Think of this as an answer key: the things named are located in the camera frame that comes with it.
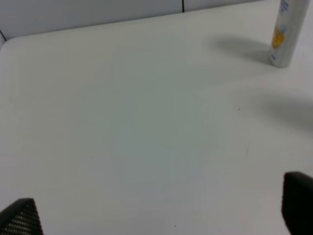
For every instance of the white bottle blue cap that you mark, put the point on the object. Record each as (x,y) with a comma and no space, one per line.
(289,22)

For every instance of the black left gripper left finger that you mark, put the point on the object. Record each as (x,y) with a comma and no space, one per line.
(21,218)

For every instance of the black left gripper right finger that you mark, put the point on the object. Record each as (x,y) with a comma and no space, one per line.
(297,203)

